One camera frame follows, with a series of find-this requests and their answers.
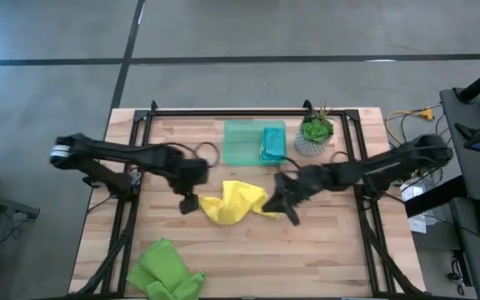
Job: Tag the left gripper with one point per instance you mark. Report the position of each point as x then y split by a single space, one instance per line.
190 175

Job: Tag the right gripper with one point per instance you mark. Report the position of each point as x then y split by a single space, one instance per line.
306 181

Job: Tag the yellow microfiber towel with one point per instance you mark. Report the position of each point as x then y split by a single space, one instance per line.
231 204

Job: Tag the teal microfiber towel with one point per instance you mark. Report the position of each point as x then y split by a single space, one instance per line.
273 143

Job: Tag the translucent green plastic bin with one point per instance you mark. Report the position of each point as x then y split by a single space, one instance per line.
242 143

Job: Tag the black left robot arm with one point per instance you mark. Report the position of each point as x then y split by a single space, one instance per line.
119 152

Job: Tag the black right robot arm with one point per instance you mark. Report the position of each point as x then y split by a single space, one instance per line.
390 166

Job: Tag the lime green microfiber towel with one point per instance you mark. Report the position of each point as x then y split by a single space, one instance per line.
161 266

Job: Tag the white triangle-patterned plant pot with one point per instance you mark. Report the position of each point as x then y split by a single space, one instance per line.
306 148

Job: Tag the green succulent plant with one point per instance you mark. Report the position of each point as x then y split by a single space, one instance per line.
317 130

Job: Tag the white paper sheet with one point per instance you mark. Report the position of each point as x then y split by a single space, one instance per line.
418 225

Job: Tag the black metal beam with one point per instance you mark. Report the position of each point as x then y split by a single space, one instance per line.
431 198

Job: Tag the black metal table frame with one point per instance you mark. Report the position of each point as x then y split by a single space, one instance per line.
206 112

